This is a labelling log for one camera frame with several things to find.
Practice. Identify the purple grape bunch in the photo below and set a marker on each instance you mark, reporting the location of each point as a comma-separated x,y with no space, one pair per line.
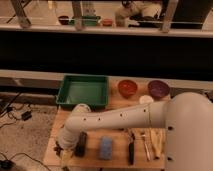
57,149

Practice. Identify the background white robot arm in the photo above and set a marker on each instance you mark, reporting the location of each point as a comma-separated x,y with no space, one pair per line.
147,10

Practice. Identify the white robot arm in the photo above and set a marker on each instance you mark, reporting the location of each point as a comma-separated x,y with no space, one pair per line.
187,120

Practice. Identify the green plastic tray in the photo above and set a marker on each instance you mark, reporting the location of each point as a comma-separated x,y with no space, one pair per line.
88,89

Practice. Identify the white round container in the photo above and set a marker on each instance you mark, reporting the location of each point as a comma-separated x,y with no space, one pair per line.
145,99

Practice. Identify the purple bowl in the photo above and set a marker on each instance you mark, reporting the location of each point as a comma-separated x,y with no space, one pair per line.
158,89

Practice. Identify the blue sponge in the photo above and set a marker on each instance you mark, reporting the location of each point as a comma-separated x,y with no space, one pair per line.
105,150

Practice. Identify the metal spoon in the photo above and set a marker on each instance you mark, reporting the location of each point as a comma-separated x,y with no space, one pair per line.
143,136

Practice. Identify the background orange bowl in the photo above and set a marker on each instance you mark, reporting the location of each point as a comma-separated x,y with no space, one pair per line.
107,22

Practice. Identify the yellow banana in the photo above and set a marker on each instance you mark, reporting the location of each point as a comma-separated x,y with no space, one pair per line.
156,141

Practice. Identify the black rectangular block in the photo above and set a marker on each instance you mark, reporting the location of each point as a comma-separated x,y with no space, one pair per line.
81,145

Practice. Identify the background green tray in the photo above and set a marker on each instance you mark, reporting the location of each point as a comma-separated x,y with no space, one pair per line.
90,20

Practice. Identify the background dark red bowl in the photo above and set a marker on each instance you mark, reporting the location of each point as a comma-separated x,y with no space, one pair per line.
63,20

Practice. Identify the black power adapter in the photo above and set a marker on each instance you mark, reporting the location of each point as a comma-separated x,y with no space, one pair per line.
26,115

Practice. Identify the black handled knife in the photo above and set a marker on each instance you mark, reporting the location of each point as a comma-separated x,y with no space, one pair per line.
131,148

